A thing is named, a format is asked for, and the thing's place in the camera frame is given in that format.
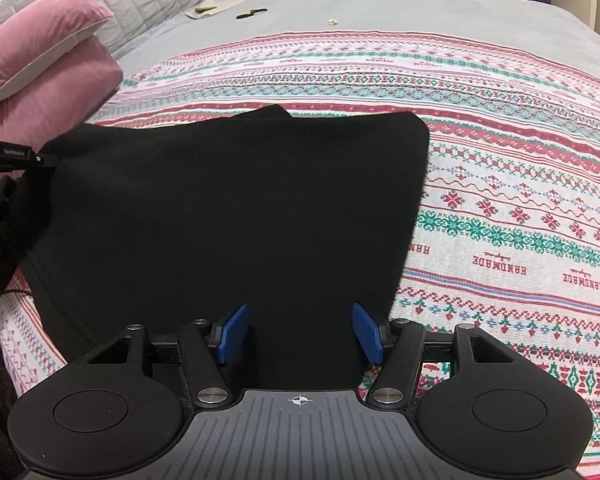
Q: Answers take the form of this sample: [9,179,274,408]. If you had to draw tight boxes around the pink pillow with grey edge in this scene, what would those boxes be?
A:
[0,0,116,113]

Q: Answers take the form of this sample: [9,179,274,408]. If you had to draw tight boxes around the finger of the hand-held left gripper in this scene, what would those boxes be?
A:
[26,152,59,170]

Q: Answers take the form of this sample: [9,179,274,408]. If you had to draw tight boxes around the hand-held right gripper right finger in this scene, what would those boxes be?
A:
[351,302,526,408]

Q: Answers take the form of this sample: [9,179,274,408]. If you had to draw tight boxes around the black pants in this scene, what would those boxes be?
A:
[17,104,431,396]

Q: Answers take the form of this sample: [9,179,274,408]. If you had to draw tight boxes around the beige cloth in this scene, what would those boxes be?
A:
[186,2,234,20]

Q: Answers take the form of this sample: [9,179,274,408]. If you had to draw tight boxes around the pink velvet pillow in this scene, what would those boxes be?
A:
[0,37,126,153]

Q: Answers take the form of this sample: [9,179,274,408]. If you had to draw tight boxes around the black bag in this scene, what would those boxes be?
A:
[0,175,37,307]

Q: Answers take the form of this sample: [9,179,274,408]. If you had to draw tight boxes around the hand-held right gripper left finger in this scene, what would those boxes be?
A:
[75,304,253,406]

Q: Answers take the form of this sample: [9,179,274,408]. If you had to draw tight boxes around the red green patterned blanket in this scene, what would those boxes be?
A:
[0,30,600,480]

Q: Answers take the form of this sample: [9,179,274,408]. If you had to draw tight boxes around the grey plush bed cover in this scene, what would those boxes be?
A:
[111,0,600,78]

